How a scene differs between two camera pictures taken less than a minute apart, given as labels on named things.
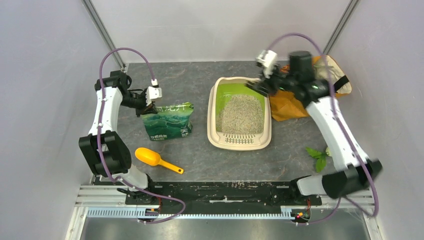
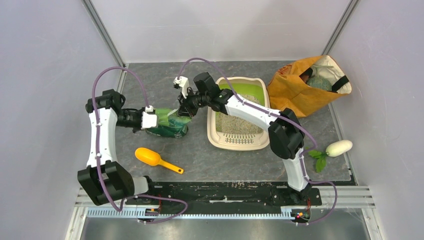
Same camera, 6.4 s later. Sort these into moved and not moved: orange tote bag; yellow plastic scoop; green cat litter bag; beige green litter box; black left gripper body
Moved: black left gripper body; green cat litter bag
Not moved: yellow plastic scoop; beige green litter box; orange tote bag
